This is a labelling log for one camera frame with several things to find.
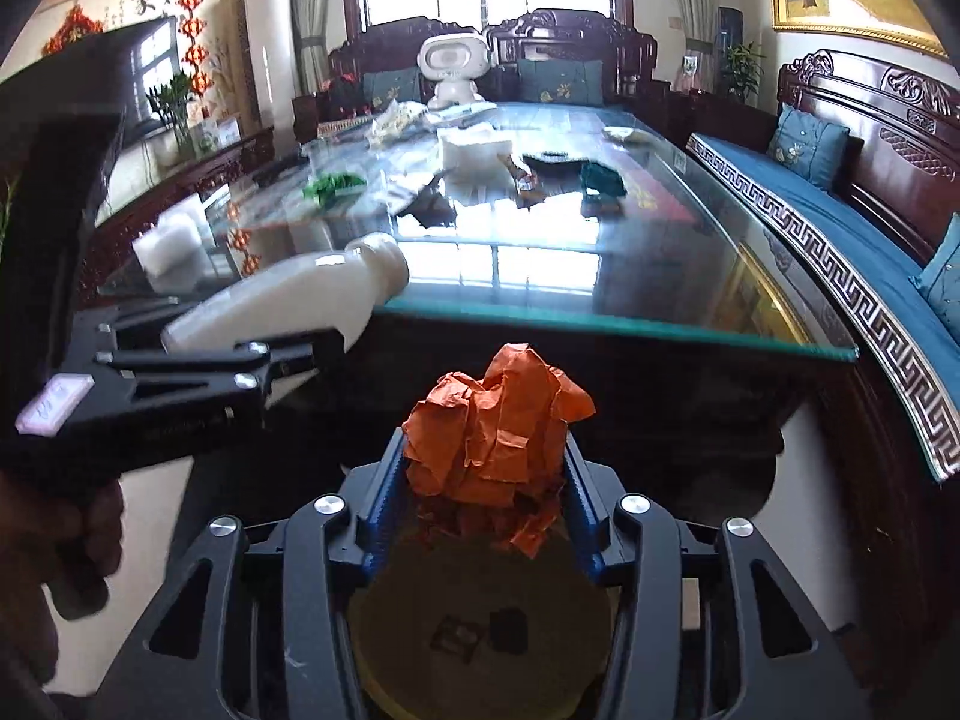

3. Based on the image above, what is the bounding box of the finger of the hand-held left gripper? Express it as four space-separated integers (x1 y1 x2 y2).
94 326 347 428
79 298 192 352

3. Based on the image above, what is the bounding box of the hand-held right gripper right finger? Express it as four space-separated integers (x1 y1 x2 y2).
559 431 875 720

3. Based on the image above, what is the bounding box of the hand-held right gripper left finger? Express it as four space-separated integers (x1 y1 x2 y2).
90 426 410 720

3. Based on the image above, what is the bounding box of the orange paper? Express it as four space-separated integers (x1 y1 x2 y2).
403 343 597 560

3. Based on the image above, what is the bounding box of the yellow trash bin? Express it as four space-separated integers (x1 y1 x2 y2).
345 525 631 720

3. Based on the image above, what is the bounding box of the person's left hand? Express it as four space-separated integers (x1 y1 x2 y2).
0 469 125 691

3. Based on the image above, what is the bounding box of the dark wooden glass-topped table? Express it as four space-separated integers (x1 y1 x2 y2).
75 101 860 481

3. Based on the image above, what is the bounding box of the green crumpled paper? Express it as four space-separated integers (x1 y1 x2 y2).
304 171 368 205

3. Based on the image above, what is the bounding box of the black paper piece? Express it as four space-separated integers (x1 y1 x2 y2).
397 180 458 230

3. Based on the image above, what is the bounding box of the green bamboo plant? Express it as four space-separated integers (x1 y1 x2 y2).
146 71 197 157

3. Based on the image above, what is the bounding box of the black television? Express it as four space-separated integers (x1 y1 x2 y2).
41 15 182 148

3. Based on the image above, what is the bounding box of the red knot hanging decoration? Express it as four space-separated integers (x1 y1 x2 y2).
178 0 212 95
41 4 106 58

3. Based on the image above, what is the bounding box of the white crumpled plastic bag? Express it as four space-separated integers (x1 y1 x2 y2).
367 101 428 148

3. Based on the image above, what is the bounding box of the teal embroidered pillow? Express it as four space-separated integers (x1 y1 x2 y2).
911 214 960 325
765 105 852 193
362 67 425 110
517 58 605 107

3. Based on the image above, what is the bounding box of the red brown snack wrapper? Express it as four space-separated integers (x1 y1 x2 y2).
499 152 545 205

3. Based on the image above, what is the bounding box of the white standing air conditioner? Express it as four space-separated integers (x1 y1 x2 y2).
241 0 301 133

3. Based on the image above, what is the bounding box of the teal crumpled paper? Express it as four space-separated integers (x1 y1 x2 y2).
580 161 628 200

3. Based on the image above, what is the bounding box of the black remote control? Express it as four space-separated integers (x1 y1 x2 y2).
521 152 590 175

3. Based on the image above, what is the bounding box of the white robot toy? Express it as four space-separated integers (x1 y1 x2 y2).
417 34 492 110

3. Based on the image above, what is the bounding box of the patterned curtain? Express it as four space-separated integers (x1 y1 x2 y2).
285 0 332 91
664 0 722 85

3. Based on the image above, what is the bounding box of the blue patterned seat cushion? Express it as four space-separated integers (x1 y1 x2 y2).
686 131 960 482

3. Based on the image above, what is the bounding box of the carved wooden sofa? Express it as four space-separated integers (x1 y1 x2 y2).
328 9 661 112

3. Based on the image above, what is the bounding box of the green potted plant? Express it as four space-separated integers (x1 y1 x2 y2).
720 41 767 103

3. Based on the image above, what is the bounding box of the carved wooden bench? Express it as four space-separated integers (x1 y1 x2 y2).
686 49 960 676

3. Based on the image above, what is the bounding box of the water dispenser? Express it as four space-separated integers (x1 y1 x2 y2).
716 7 748 85

